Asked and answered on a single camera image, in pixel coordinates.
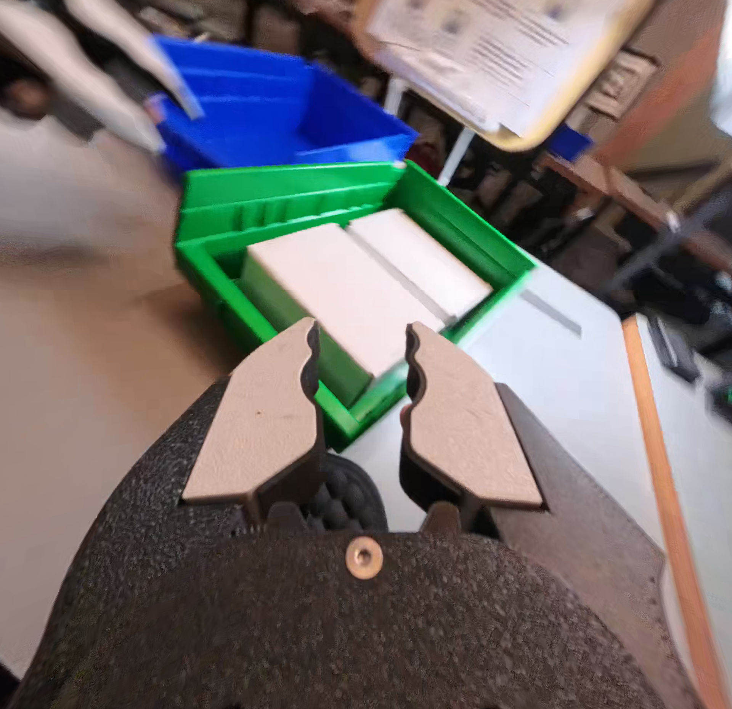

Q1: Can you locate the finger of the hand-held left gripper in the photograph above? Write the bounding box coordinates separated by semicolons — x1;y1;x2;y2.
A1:
0;0;168;154
60;0;205;121

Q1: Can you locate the black office chair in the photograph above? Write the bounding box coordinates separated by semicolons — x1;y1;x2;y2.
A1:
600;194;732;344

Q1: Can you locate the black wrist rest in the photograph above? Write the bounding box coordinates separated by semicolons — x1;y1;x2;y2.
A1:
302;453;391;534

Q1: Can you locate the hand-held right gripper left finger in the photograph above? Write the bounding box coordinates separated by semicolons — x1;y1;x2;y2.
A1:
181;317;328;524

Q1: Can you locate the white cardboard box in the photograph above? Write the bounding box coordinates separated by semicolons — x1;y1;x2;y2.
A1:
346;207;494;325
239;223;448;408

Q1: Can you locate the grey desk with wooden edge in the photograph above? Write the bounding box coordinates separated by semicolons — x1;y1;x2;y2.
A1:
622;311;732;709

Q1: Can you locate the blue plastic bin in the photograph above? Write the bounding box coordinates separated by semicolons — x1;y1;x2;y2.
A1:
146;34;420;172

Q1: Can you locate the clipboard with printed sheets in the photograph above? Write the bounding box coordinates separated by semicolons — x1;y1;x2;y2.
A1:
350;0;669;153

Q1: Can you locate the green plastic bin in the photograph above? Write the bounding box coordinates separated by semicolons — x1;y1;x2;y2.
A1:
173;160;538;453

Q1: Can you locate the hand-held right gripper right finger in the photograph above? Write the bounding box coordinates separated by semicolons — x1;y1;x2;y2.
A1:
398;321;544;515

